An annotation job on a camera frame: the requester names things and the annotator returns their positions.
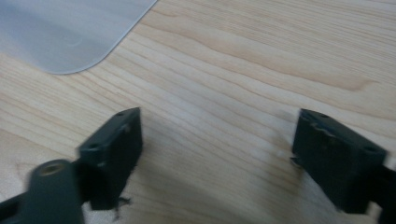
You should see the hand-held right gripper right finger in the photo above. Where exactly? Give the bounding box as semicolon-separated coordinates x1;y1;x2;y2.
290;107;389;216

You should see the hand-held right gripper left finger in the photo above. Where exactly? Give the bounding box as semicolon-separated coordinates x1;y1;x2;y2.
75;106;144;212

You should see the grey mat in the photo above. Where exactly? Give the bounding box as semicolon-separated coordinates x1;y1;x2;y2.
0;0;159;76

